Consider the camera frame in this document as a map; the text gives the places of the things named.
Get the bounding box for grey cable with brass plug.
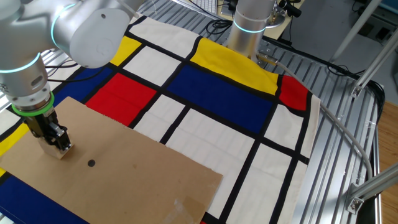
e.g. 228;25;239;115
256;52;374;180

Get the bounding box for brown cardboard sheet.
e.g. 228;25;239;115
0;96;224;224

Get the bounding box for black coiled cables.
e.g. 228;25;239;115
205;17;234;37

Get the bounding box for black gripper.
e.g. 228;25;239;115
24;108;74;152

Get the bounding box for white keyboard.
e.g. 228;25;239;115
186;0;219;15

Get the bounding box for colour block patterned cloth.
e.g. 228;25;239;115
0;14;322;224

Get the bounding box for small wooden block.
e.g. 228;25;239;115
37;136;75;161

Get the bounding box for black webcam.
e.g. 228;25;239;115
278;0;302;19

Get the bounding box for aluminium frame strut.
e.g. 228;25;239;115
350;36;398;99
344;162;398;215

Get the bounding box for pale grey slanted leg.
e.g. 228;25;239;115
329;0;382;63

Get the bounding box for aluminium table edge rail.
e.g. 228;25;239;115
0;48;81;113

